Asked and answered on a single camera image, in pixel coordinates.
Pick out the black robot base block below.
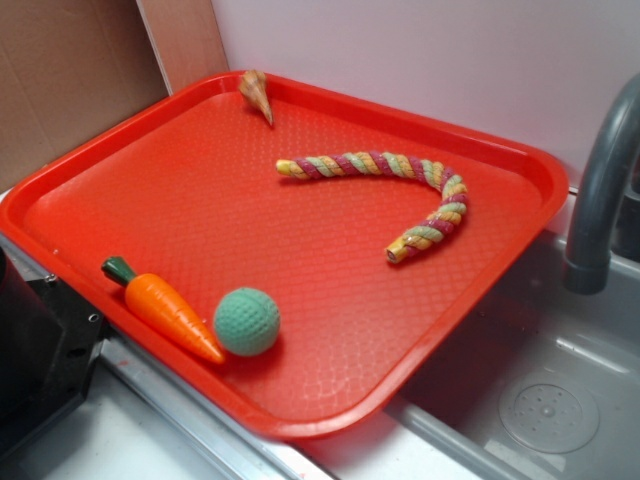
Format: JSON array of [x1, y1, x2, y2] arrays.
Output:
[[1, 252, 104, 458]]

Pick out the green textured ball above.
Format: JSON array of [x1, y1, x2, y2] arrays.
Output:
[[214, 287, 281, 357]]

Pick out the red plastic tray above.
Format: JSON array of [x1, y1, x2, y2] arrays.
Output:
[[1, 73, 568, 440]]

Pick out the tan spiral seashell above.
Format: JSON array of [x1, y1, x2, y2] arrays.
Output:
[[238, 70, 274, 126]]

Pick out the orange toy carrot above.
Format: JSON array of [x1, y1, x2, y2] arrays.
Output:
[[101, 256, 225, 365]]

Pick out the grey plastic sink basin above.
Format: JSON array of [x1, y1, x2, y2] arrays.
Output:
[[303, 234, 639, 479]]

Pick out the grey toy faucet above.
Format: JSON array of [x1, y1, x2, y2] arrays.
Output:
[[563, 76, 639, 295]]

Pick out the brown cardboard panel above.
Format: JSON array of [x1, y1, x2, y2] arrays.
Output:
[[1, 1, 228, 190]]

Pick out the multicolored twisted rope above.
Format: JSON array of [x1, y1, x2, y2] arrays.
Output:
[[275, 150, 470, 265]]

